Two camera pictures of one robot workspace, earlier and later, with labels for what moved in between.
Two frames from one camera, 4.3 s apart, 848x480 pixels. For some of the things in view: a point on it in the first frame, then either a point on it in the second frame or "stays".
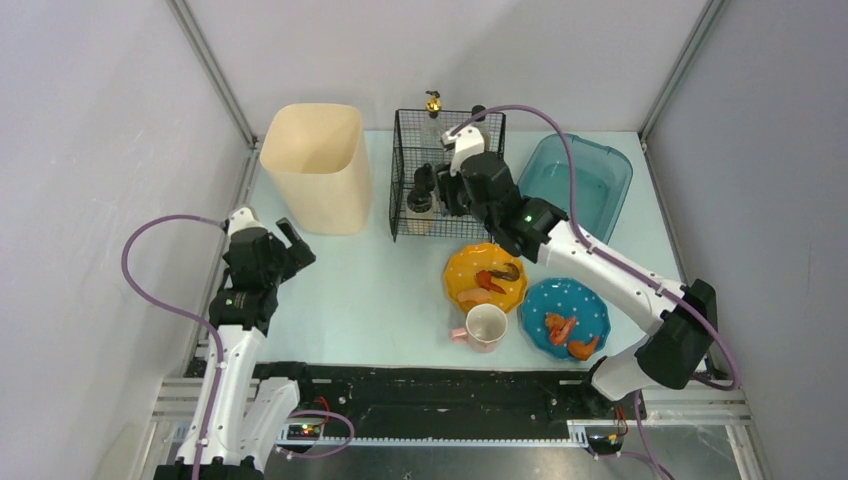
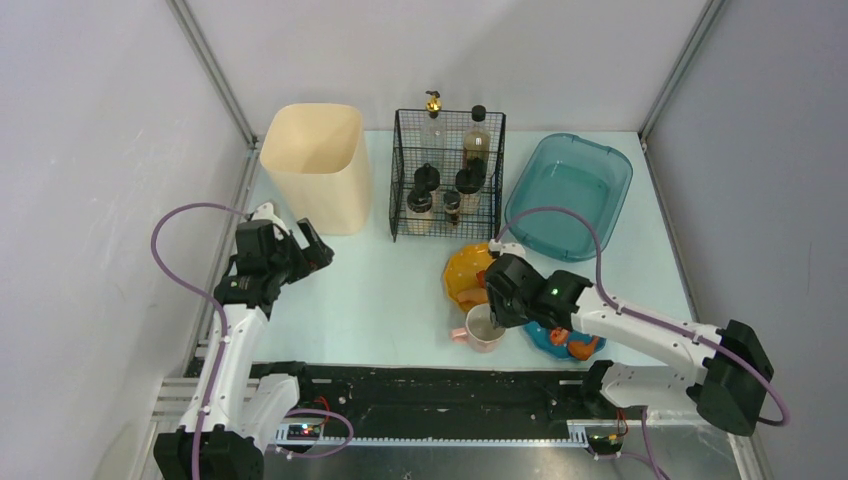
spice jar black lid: x=424 y=177 stays
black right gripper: x=448 y=188 -> x=500 y=303
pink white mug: x=485 y=327 stays
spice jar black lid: x=420 y=200 stays
